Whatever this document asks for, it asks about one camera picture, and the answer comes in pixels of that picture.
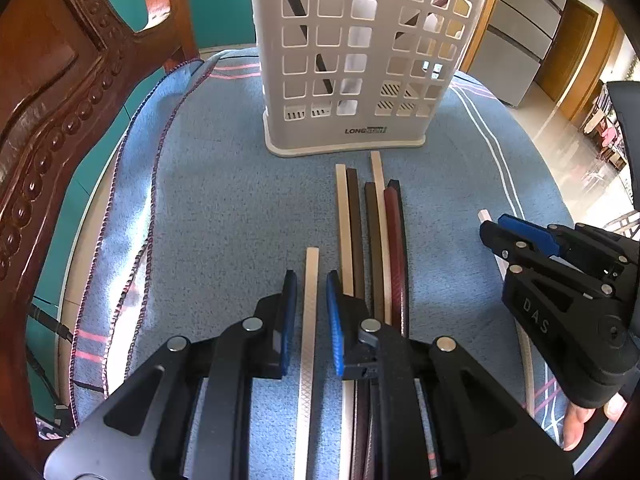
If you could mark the white textured chopstick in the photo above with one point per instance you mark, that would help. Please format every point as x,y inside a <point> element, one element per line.
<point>307,360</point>

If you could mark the black chair back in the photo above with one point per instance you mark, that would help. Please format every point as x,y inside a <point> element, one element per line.
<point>627,135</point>

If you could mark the white plastic utensil basket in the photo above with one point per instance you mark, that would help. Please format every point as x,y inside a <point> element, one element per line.
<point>300,132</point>

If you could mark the grey refrigerator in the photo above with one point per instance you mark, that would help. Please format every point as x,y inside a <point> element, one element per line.
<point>515,35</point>

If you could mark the wooden door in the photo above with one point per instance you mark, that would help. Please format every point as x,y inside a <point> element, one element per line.
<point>570,50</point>

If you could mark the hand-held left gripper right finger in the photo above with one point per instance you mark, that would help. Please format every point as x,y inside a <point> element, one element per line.
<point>334,320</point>

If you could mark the black chopstick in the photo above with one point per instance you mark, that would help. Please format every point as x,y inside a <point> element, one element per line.
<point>296,5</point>

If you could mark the plain white chopstick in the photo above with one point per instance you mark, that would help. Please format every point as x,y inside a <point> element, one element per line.
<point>483,215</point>

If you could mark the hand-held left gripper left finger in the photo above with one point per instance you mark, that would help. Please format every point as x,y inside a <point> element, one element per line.
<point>287,320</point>

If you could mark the person's right hand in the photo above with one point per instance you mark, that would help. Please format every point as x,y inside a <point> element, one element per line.
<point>577,425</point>

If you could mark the blue striped towel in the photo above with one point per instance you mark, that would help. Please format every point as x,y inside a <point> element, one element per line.
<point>225,220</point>

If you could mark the olive brown chopstick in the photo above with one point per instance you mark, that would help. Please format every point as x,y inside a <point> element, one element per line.
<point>372,250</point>

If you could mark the carved wooden chair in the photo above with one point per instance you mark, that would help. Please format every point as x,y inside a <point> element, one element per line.
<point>50,110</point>

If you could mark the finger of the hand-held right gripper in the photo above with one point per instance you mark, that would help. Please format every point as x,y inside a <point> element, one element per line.
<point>530,235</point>
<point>530,305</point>

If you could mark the red-brown chopstick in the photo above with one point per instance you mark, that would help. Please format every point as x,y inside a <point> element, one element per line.
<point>396,260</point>

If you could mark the cream chopstick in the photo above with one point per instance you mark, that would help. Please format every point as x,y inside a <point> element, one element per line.
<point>342,235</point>
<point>376,170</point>

